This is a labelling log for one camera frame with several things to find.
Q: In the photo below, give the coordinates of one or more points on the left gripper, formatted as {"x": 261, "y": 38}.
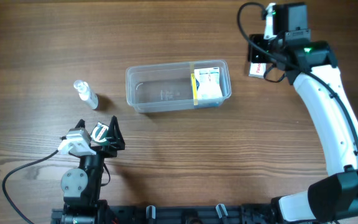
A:
{"x": 115, "y": 139}

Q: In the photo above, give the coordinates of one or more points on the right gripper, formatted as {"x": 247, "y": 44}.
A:
{"x": 255, "y": 54}

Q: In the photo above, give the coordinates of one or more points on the white red Panadol box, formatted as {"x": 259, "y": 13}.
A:
{"x": 257, "y": 70}

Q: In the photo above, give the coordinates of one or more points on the white medicine box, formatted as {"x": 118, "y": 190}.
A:
{"x": 208, "y": 84}

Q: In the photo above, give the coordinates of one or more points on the blue yellow VapoDrops box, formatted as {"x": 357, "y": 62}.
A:
{"x": 194, "y": 90}

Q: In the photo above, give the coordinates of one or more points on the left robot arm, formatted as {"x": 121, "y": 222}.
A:
{"x": 81, "y": 186}

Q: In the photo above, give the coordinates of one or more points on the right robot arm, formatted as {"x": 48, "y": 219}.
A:
{"x": 312, "y": 69}

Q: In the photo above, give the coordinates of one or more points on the clear plastic container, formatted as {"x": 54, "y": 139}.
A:
{"x": 178, "y": 86}

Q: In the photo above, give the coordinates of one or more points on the green white round tin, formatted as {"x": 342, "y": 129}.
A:
{"x": 99, "y": 133}

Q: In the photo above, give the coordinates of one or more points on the small clear spray bottle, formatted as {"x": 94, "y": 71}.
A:
{"x": 86, "y": 93}

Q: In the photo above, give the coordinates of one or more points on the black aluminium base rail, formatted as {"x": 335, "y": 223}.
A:
{"x": 220, "y": 213}

